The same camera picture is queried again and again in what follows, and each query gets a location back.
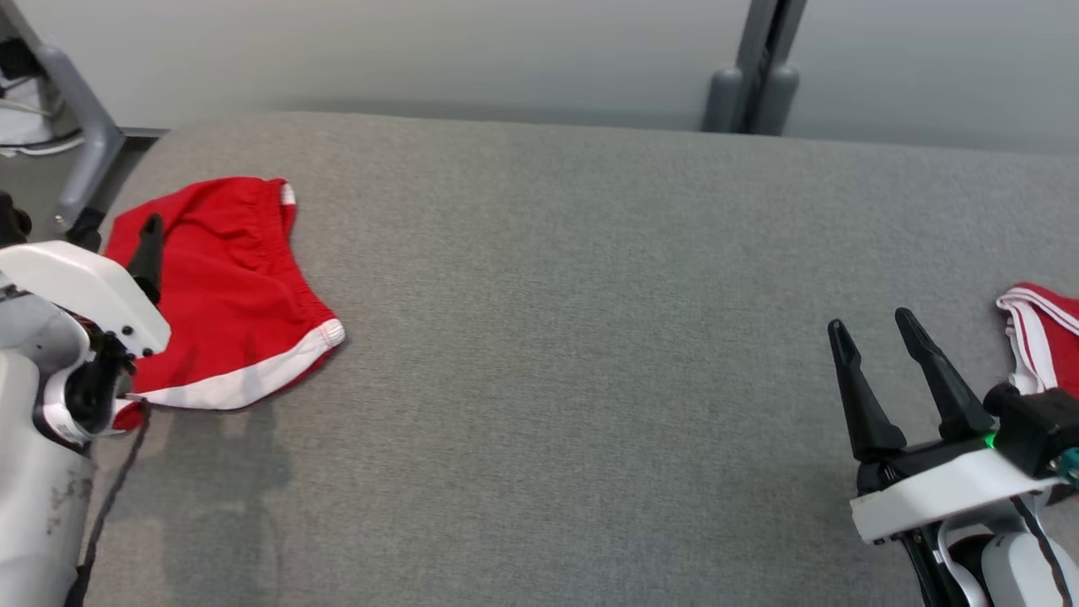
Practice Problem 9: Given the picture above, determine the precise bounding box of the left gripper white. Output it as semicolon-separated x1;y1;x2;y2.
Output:
0;207;173;359

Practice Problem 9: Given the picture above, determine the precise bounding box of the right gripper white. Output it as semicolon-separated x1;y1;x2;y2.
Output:
827;307;1063;545

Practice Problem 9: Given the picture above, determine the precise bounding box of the red shorts white hem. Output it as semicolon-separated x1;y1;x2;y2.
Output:
101;175;347;432

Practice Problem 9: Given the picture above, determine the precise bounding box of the red white sports shirt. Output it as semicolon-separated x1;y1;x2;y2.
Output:
996;282;1079;399

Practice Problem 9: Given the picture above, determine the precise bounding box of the grey metal partition leg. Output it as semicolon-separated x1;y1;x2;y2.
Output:
0;0;129;234

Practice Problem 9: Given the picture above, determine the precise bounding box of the black power adapter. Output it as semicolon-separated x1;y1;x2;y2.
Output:
0;38;41;82

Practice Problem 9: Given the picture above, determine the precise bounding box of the white power strip with cables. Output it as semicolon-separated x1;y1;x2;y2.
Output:
0;97;85;158

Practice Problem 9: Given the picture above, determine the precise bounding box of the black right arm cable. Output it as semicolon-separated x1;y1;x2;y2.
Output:
1010;496;1078;607

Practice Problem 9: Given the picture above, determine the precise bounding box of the grey partition post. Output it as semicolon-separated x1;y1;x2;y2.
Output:
702;0;808;137

